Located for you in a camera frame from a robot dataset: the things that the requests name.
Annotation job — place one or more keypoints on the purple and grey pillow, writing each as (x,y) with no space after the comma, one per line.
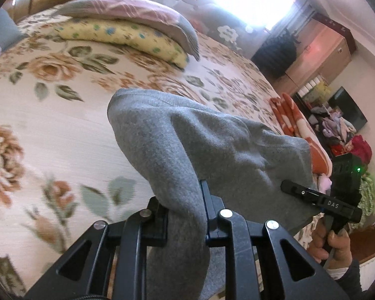
(1,34)

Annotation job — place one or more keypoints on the hanging black coat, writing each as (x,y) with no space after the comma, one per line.
(276,53)

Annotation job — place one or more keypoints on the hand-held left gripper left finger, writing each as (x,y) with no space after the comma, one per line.
(156,225)

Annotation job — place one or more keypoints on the pink soft cloth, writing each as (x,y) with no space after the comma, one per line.
(322,183)

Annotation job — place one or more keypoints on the grey pants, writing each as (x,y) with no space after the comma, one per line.
(206,150)

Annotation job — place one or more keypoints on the pile of mixed clothes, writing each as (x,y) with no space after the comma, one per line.
(343,131)

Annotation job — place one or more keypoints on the stack of tissue packets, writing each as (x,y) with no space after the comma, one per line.
(315,89)

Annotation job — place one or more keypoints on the yellow printed pillow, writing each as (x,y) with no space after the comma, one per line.
(125,36)

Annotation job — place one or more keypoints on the wooden wardrobe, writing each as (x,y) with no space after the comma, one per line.
(322,50)

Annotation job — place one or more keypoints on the black television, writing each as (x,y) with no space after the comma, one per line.
(350,109)

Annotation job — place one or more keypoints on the pink and grey pillow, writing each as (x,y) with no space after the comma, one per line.
(128,9)

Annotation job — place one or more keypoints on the person's right forearm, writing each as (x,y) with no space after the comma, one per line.
(347,284)

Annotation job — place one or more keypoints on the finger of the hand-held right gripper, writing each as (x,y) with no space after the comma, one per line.
(300,190)

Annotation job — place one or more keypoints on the person's right hand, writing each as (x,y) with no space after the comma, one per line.
(340,247)

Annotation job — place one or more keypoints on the green cloth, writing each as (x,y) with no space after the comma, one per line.
(370,193)

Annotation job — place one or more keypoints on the orange and white folded blanket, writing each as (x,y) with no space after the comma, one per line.
(293,122)

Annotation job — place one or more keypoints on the floral bedspread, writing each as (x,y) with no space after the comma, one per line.
(81,115)

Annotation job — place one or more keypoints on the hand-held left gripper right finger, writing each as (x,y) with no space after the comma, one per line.
(214,225)

